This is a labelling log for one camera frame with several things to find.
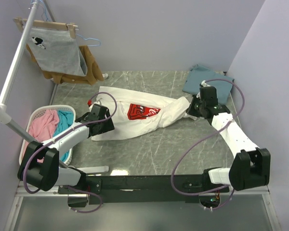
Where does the white coca-cola t-shirt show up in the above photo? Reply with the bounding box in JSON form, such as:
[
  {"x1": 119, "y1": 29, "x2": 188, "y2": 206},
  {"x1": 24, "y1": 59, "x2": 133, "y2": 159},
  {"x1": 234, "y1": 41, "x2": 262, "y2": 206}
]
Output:
[{"x1": 91, "y1": 86, "x2": 197, "y2": 141}]

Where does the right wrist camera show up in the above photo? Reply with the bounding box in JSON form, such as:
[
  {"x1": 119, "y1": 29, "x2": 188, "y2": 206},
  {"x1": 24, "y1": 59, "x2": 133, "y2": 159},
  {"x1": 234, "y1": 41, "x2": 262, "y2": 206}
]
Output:
[{"x1": 199, "y1": 80, "x2": 210, "y2": 87}]

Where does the aluminium rail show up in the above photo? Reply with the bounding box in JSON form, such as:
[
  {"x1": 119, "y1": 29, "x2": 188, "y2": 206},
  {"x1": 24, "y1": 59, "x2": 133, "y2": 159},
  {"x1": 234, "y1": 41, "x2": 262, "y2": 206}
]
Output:
[{"x1": 14, "y1": 182, "x2": 270, "y2": 200}]

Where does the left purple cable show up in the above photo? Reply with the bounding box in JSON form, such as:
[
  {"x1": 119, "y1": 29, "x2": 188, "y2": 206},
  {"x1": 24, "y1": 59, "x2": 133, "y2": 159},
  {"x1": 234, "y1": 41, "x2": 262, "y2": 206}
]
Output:
[{"x1": 23, "y1": 91, "x2": 118, "y2": 214}]

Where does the purple cable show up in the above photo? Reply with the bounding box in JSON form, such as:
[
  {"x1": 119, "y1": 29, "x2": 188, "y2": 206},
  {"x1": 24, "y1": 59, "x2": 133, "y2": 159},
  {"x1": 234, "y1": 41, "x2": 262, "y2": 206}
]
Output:
[
  {"x1": 171, "y1": 78, "x2": 245, "y2": 210},
  {"x1": 23, "y1": 91, "x2": 118, "y2": 214}
]

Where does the pink garment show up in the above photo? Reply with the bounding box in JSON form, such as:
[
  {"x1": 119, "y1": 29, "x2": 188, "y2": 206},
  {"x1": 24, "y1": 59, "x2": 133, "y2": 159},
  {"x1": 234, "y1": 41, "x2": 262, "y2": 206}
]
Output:
[{"x1": 22, "y1": 109, "x2": 61, "y2": 164}]

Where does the white clothes rack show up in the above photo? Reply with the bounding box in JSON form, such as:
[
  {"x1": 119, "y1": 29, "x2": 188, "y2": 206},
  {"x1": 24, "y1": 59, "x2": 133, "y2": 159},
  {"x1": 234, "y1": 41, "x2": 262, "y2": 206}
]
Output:
[{"x1": 0, "y1": 0, "x2": 110, "y2": 174}]

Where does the blue wire hanger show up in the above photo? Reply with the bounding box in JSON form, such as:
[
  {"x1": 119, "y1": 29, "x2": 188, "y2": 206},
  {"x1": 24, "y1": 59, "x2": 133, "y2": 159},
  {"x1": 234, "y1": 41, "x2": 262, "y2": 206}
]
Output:
[{"x1": 31, "y1": 0, "x2": 102, "y2": 48}]

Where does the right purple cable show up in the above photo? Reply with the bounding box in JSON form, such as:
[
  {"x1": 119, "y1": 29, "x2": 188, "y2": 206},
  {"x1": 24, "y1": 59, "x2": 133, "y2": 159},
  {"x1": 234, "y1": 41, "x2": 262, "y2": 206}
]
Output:
[{"x1": 171, "y1": 78, "x2": 245, "y2": 210}]

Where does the black base beam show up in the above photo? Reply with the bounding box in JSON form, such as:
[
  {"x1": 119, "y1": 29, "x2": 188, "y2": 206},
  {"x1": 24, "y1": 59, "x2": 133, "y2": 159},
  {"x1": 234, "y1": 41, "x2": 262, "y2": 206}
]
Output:
[{"x1": 57, "y1": 174, "x2": 232, "y2": 207}]

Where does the white laundry basket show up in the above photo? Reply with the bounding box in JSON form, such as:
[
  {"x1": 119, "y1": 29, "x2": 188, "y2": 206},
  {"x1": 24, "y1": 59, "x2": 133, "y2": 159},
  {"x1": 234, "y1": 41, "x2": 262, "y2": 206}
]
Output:
[{"x1": 18, "y1": 103, "x2": 77, "y2": 172}]

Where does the wooden clip hanger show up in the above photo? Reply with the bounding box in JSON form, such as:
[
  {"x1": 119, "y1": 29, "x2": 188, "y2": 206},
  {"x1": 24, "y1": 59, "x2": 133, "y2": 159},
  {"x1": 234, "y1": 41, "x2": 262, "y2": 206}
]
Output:
[{"x1": 13, "y1": 17, "x2": 78, "y2": 39}]

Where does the brown garment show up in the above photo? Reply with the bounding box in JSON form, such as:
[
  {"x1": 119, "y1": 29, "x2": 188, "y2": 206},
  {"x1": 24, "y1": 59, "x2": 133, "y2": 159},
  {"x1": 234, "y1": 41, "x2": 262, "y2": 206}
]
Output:
[{"x1": 26, "y1": 44, "x2": 104, "y2": 85}]

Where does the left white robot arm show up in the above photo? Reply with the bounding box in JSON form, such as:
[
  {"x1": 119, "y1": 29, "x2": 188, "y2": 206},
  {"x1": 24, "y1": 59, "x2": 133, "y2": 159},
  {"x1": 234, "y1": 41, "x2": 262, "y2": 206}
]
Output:
[{"x1": 17, "y1": 104, "x2": 114, "y2": 194}]

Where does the grey panda t-shirt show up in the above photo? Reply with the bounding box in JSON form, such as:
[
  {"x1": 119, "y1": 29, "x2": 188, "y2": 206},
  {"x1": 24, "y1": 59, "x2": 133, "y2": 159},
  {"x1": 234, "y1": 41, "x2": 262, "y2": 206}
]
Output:
[{"x1": 27, "y1": 28, "x2": 88, "y2": 77}]

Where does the teal garment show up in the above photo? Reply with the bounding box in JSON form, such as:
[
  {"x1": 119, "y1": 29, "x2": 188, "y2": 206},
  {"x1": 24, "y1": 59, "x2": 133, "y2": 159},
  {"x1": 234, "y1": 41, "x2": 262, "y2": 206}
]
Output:
[{"x1": 52, "y1": 110, "x2": 75, "y2": 162}]

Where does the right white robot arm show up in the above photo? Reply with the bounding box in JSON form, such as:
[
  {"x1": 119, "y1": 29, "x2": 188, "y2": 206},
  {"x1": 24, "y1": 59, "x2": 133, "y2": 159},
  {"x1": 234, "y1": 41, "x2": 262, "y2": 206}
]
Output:
[{"x1": 186, "y1": 86, "x2": 271, "y2": 192}]

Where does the folded blue t-shirt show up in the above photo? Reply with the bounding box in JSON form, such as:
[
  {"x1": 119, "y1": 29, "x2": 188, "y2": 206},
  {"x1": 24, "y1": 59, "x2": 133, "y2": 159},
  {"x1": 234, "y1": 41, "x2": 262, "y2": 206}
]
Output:
[{"x1": 183, "y1": 65, "x2": 234, "y2": 104}]

